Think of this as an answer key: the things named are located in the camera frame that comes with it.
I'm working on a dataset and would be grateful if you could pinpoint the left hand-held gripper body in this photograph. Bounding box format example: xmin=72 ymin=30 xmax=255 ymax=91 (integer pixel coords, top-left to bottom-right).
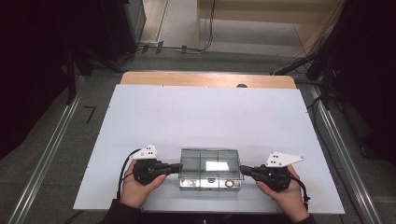
xmin=129 ymin=144 xmax=171 ymax=185

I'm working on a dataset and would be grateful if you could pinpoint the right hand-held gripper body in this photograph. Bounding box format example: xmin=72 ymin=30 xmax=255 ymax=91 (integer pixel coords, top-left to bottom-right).
xmin=253 ymin=151 xmax=306 ymax=192

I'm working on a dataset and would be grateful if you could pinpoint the clear plastic compartment box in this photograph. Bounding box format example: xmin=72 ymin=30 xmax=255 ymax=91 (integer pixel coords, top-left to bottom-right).
xmin=178 ymin=147 xmax=245 ymax=191

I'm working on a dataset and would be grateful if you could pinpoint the person's left hand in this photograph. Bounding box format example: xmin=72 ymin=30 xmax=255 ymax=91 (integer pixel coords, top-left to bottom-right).
xmin=120 ymin=161 xmax=167 ymax=209

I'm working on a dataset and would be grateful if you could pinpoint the person's right hand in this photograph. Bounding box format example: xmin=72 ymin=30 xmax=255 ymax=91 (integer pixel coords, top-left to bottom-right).
xmin=256 ymin=164 xmax=311 ymax=223

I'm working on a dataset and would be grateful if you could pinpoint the white board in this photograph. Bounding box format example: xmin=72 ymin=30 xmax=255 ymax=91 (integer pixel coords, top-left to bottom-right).
xmin=73 ymin=83 xmax=346 ymax=215

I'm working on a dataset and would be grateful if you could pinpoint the wooden table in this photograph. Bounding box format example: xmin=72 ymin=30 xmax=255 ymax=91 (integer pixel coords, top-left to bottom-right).
xmin=120 ymin=71 xmax=297 ymax=90

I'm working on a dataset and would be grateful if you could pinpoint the black tripod stand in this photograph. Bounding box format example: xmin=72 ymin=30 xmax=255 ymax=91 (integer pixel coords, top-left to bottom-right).
xmin=64 ymin=43 xmax=125 ymax=105
xmin=270 ymin=52 xmax=337 ymax=110

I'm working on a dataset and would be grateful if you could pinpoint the black curtain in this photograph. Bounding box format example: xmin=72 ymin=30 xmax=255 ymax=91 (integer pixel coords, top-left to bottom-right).
xmin=0 ymin=0 xmax=106 ymax=161
xmin=330 ymin=0 xmax=396 ymax=166

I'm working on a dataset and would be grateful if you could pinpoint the black cabinet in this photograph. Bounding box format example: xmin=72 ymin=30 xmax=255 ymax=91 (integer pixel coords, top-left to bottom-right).
xmin=102 ymin=0 xmax=148 ymax=62

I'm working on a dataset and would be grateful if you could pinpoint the wooden platform step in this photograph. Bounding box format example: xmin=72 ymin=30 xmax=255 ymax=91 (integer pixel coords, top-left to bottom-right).
xmin=197 ymin=0 xmax=344 ymax=54

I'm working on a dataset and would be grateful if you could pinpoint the left hand-held gripper black cable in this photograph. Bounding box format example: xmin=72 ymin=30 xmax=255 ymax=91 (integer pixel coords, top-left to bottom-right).
xmin=117 ymin=148 xmax=142 ymax=200

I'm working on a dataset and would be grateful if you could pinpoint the hand-held gripper black cable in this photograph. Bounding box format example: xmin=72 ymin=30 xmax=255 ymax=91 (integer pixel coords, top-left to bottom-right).
xmin=117 ymin=148 xmax=142 ymax=200
xmin=289 ymin=175 xmax=312 ymax=210

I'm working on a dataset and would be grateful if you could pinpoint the right hand-held gripper black cable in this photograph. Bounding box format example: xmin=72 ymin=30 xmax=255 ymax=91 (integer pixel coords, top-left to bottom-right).
xmin=289 ymin=175 xmax=312 ymax=210

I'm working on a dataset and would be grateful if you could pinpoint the metal floor rail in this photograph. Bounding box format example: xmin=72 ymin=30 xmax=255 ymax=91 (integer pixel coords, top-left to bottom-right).
xmin=307 ymin=85 xmax=384 ymax=224
xmin=7 ymin=76 xmax=87 ymax=224

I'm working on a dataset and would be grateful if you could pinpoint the black floor cable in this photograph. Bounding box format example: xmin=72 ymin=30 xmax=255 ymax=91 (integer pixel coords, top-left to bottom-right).
xmin=136 ymin=0 xmax=218 ymax=54

